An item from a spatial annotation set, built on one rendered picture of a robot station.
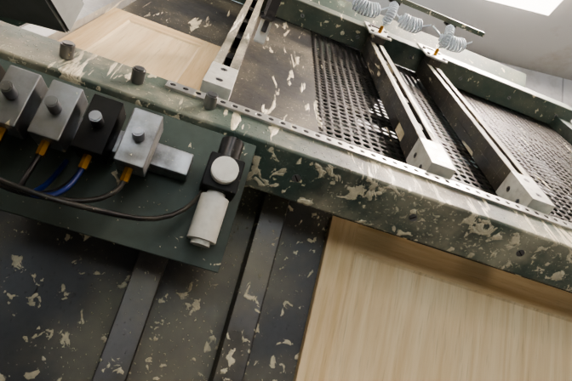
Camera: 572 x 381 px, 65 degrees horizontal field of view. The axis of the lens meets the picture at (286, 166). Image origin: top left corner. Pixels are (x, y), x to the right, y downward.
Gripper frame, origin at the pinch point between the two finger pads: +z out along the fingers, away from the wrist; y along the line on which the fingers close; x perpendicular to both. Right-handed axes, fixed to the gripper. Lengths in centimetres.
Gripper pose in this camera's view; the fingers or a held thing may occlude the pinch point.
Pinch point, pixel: (262, 31)
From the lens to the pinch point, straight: 130.0
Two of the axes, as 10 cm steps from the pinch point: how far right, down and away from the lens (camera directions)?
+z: -3.8, 7.9, 4.8
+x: -9.2, -3.1, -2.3
